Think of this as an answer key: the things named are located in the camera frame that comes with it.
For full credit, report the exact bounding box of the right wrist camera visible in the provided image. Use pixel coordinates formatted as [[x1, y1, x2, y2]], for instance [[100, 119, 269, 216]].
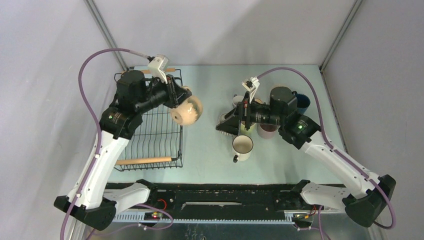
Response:
[[242, 76, 260, 103]]

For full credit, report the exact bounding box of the white ribbed mug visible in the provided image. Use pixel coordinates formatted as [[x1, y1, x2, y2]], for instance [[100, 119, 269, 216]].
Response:
[[218, 113, 227, 124]]

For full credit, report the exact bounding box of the peach teapot-shaped cup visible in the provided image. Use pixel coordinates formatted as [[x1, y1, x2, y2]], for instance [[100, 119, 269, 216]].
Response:
[[169, 95, 204, 126]]

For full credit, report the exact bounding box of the light green cup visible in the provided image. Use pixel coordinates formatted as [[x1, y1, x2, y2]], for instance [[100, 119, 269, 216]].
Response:
[[239, 123, 257, 136]]

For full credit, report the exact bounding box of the black wire dish rack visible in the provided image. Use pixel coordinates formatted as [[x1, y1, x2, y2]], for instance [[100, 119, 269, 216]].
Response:
[[103, 70, 183, 172]]

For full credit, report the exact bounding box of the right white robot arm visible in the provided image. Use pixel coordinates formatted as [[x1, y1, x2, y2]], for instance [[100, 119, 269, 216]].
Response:
[[216, 86, 396, 228]]

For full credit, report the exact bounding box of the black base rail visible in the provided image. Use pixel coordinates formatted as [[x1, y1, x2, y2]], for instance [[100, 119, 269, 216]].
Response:
[[109, 182, 345, 223]]

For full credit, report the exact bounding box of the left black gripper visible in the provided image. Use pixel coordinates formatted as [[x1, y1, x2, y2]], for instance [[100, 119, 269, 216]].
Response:
[[135, 72, 192, 115]]

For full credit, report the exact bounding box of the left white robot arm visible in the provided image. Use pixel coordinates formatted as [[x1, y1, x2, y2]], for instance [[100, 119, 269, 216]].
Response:
[[54, 70, 192, 231]]

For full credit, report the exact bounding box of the dark blue mug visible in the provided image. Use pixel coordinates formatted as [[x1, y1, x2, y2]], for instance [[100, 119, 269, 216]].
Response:
[[292, 91, 311, 115]]

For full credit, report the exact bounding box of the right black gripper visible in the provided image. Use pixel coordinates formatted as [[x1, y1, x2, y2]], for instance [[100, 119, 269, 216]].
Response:
[[216, 91, 284, 136]]

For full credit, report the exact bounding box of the small orange cup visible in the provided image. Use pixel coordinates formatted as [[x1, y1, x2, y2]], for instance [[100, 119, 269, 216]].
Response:
[[254, 98, 263, 104]]

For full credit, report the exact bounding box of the mauve cup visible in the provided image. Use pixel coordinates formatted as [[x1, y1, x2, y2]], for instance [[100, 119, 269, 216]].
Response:
[[257, 124, 279, 140]]

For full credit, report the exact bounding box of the grey-blue small cup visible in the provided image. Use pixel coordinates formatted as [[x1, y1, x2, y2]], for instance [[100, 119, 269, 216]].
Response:
[[232, 95, 244, 108]]

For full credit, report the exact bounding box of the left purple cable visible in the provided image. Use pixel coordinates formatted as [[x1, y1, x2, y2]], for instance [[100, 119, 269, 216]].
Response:
[[59, 48, 174, 240]]

